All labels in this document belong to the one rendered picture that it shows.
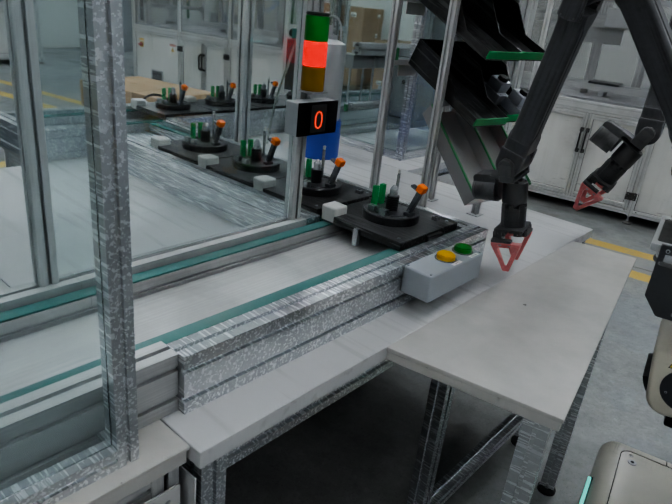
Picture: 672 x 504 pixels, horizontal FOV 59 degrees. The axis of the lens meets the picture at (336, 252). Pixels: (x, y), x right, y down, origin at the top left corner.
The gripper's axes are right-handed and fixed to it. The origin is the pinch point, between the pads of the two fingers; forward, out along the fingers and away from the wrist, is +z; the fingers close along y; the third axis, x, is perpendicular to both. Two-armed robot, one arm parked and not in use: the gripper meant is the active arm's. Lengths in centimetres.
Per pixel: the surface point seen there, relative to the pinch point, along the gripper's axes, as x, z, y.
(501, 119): -8.3, -32.0, -17.0
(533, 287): 5.7, 5.8, -0.2
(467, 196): -13.7, -13.3, -8.3
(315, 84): -36, -43, 28
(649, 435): 37, 95, -95
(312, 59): -36, -48, 28
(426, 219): -20.0, -9.5, 4.3
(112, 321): -24, -19, 96
